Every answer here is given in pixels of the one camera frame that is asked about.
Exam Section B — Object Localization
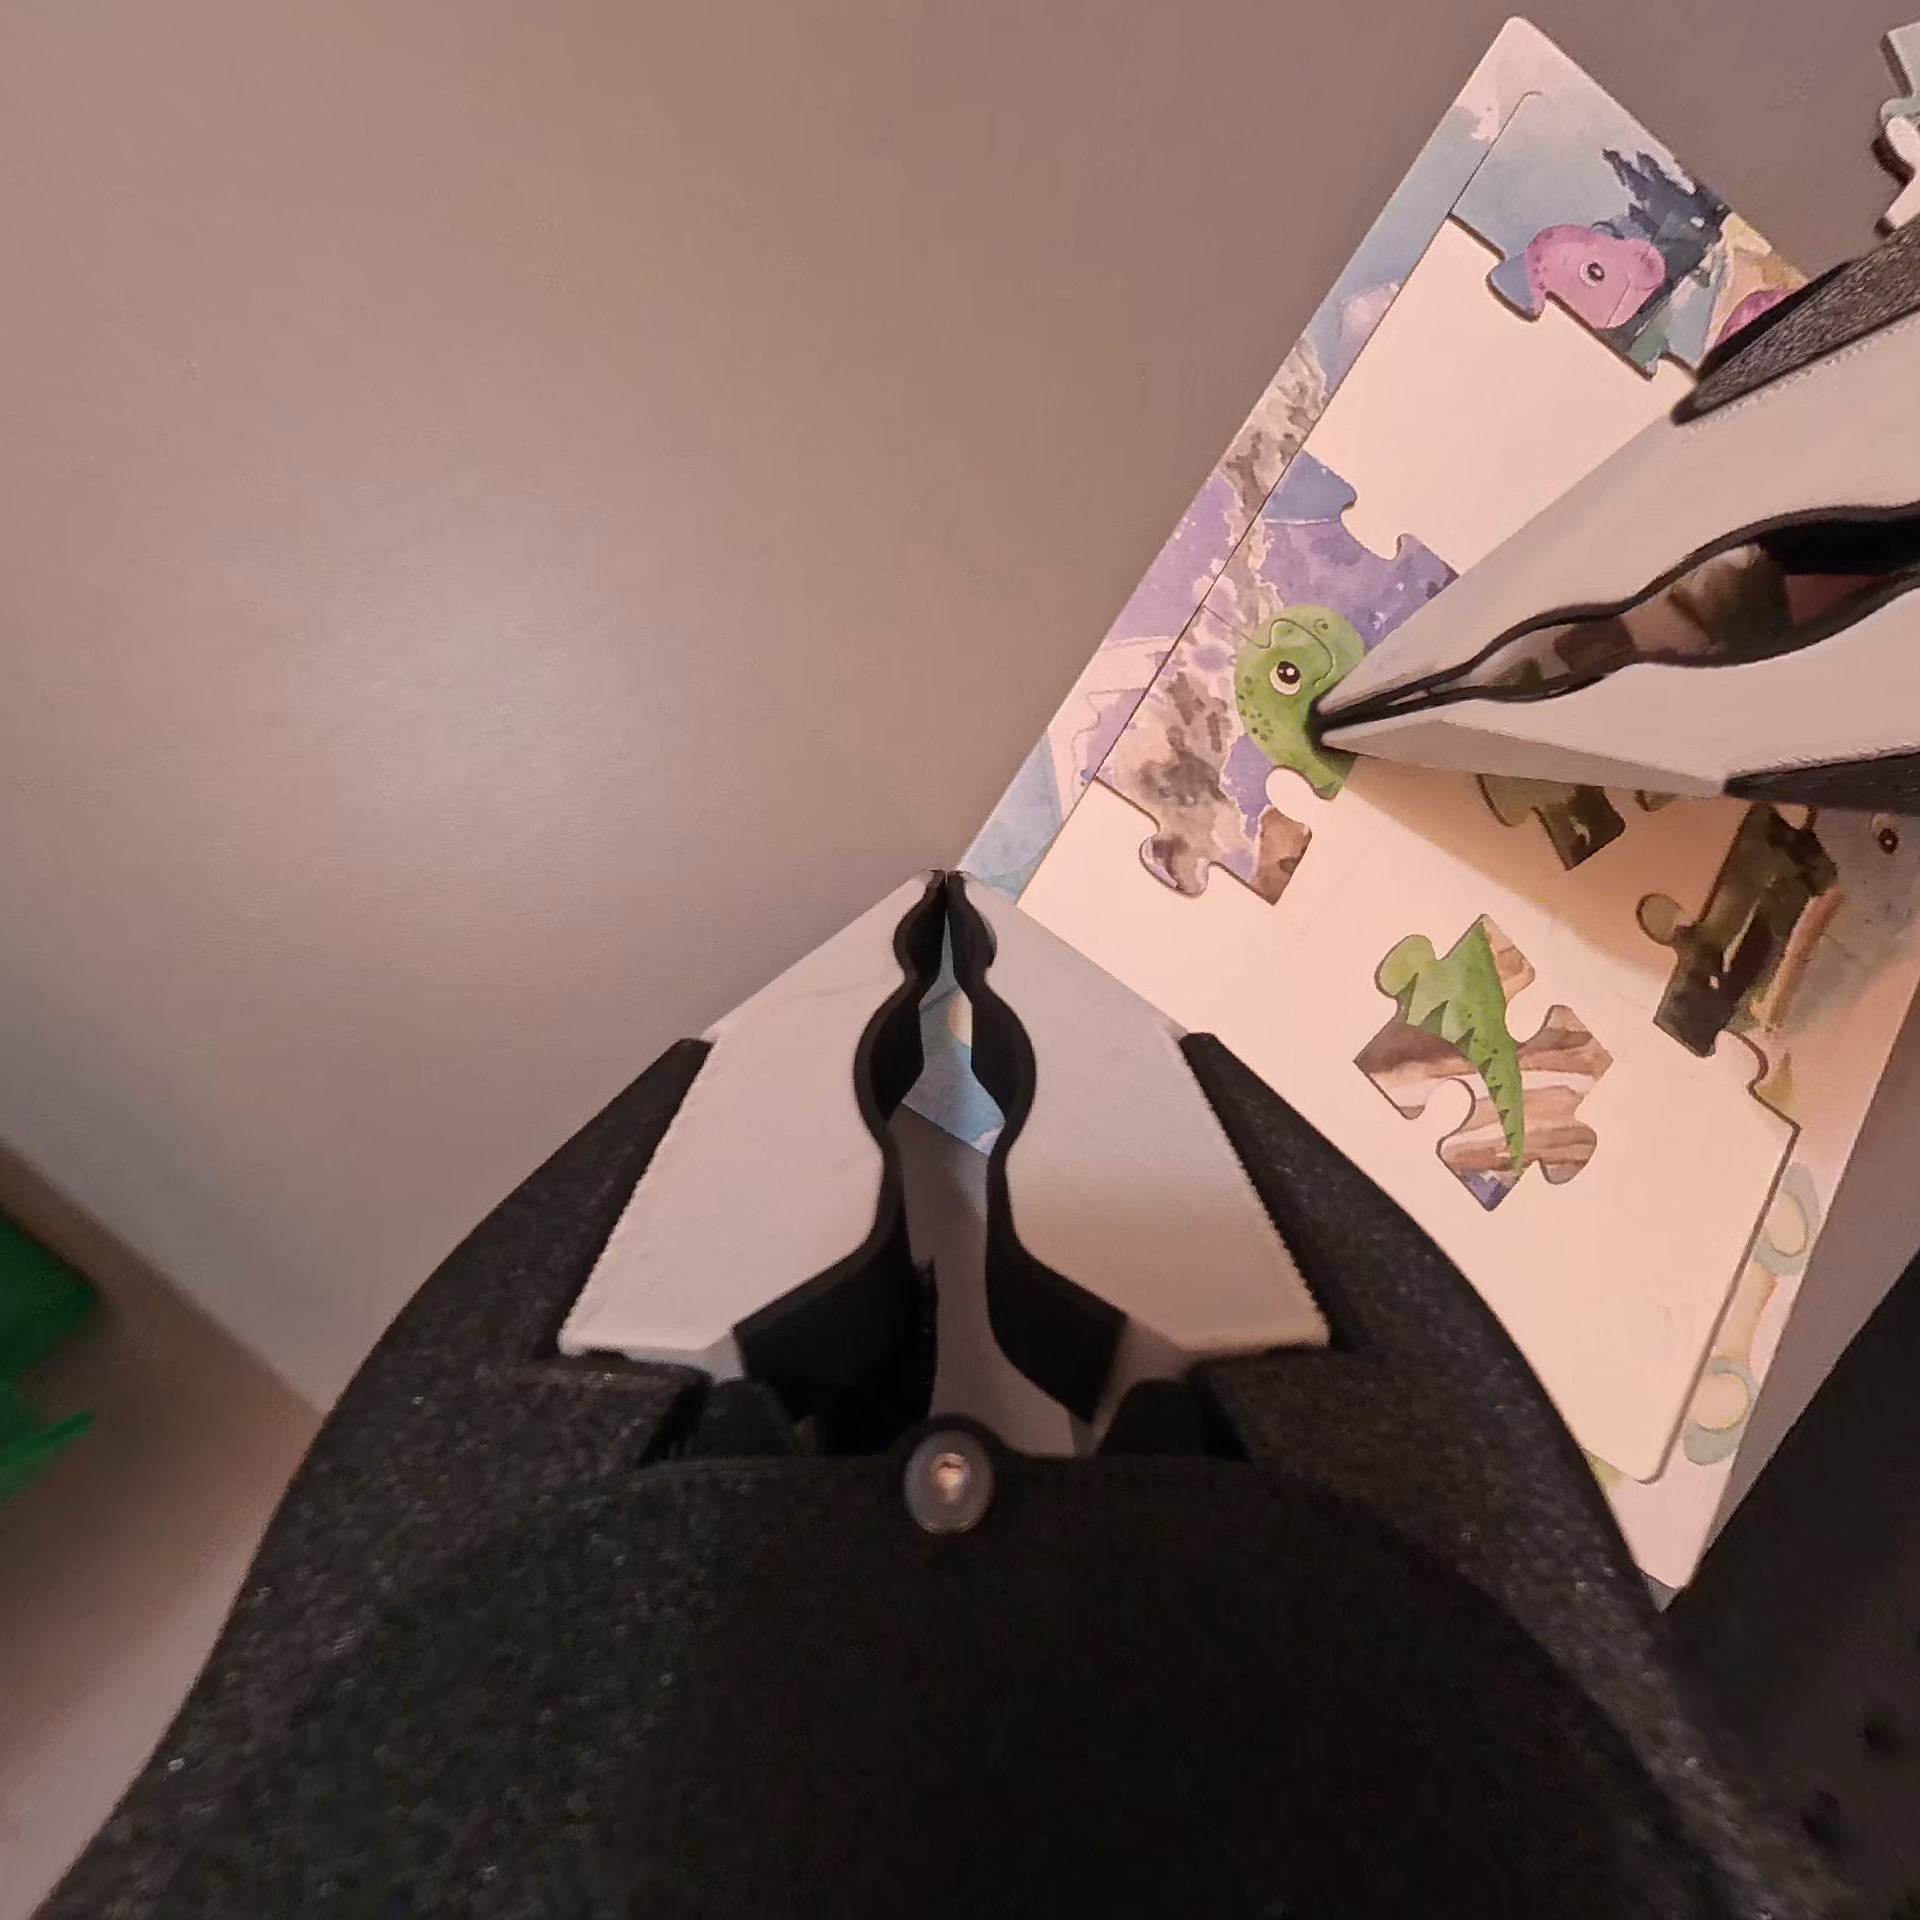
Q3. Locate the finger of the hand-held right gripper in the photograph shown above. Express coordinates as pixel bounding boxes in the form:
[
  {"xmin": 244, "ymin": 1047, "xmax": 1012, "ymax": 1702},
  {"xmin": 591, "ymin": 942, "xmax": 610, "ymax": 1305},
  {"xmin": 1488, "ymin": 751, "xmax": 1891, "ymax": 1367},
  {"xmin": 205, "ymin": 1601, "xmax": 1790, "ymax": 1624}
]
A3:
[
  {"xmin": 1312, "ymin": 344, "xmax": 1920, "ymax": 734},
  {"xmin": 1321, "ymin": 590, "xmax": 1920, "ymax": 800}
]

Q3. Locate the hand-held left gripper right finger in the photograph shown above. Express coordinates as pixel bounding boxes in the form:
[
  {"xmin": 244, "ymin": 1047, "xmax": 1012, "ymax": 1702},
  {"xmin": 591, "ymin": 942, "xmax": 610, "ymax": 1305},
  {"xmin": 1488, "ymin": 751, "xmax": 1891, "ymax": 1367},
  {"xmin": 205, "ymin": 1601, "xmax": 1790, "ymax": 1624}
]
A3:
[{"xmin": 951, "ymin": 874, "xmax": 1335, "ymax": 1460}]

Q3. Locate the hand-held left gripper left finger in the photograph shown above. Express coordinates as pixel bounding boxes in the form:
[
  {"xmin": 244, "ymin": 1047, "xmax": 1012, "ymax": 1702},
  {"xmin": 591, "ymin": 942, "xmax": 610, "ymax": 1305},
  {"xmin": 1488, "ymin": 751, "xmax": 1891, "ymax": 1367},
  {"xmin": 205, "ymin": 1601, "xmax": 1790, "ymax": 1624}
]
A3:
[{"xmin": 557, "ymin": 874, "xmax": 951, "ymax": 1383}]

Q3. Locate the pile of puzzle pieces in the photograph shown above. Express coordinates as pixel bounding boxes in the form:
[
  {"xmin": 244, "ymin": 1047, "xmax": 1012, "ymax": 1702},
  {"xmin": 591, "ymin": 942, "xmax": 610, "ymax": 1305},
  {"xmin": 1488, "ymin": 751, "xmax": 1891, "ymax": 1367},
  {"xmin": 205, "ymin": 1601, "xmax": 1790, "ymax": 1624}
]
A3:
[{"xmin": 1872, "ymin": 22, "xmax": 1920, "ymax": 234}]

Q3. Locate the dinosaur puzzle tray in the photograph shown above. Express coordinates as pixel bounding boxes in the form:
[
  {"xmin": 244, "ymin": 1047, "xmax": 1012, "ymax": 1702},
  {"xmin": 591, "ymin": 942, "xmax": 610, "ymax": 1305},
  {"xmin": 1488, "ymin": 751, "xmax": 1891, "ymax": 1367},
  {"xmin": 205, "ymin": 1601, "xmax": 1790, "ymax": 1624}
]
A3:
[{"xmin": 955, "ymin": 19, "xmax": 1920, "ymax": 1593}]

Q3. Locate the green and brown puzzle piece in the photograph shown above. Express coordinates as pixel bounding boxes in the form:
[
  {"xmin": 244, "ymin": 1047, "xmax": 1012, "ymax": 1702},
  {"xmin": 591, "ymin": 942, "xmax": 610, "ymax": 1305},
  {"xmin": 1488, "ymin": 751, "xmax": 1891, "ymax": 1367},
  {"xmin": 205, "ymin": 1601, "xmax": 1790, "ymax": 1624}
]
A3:
[{"xmin": 1353, "ymin": 911, "xmax": 1622, "ymax": 1219}]

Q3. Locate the green dinosaur head puzzle piece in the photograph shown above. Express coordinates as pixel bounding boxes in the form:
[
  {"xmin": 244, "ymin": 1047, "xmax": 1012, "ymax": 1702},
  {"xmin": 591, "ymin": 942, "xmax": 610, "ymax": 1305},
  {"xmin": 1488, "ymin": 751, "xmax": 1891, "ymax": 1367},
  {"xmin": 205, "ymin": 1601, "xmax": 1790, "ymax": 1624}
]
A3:
[{"xmin": 1092, "ymin": 447, "xmax": 1466, "ymax": 911}]

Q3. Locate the grey desk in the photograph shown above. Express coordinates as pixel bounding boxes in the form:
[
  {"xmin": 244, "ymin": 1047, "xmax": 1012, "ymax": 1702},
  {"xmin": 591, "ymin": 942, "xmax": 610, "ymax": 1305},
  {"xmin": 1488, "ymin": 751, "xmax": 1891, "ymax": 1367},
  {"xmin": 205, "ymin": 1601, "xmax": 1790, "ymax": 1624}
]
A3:
[{"xmin": 0, "ymin": 0, "xmax": 1920, "ymax": 1593}]

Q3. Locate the group of assembled puzzle pieces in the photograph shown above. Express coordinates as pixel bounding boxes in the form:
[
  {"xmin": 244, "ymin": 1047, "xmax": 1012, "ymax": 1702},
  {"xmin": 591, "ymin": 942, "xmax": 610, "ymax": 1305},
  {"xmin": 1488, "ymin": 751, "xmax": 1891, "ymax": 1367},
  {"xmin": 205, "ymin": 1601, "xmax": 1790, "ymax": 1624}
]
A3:
[{"xmin": 1631, "ymin": 209, "xmax": 1920, "ymax": 1059}]

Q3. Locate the pink dinosaur head puzzle piece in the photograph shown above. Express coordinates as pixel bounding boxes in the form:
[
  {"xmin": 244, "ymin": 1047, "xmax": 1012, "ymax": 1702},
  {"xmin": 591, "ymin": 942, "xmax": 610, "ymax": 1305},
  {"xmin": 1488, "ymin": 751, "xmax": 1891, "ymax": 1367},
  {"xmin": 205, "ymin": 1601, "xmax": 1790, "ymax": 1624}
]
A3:
[{"xmin": 1461, "ymin": 95, "xmax": 1732, "ymax": 378}]

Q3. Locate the green grass puzzle piece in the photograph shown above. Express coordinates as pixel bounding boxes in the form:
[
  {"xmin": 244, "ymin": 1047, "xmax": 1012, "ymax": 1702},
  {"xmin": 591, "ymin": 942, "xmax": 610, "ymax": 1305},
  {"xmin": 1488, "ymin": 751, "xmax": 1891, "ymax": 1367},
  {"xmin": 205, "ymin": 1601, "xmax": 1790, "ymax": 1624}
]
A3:
[{"xmin": 1470, "ymin": 770, "xmax": 1638, "ymax": 874}]

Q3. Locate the green plastic bin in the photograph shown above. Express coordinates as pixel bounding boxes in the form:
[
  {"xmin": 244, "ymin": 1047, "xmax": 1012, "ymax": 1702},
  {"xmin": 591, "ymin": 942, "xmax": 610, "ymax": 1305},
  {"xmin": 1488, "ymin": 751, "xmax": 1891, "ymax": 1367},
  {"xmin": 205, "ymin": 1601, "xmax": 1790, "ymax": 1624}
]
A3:
[{"xmin": 0, "ymin": 1216, "xmax": 102, "ymax": 1510}]

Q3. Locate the black dimpled surface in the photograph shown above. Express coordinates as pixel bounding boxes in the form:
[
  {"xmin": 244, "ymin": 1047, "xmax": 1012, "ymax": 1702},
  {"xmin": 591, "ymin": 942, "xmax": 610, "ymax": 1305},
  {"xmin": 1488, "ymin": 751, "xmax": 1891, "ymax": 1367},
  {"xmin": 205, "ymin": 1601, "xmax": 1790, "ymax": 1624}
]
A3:
[{"xmin": 1662, "ymin": 1247, "xmax": 1920, "ymax": 1920}]

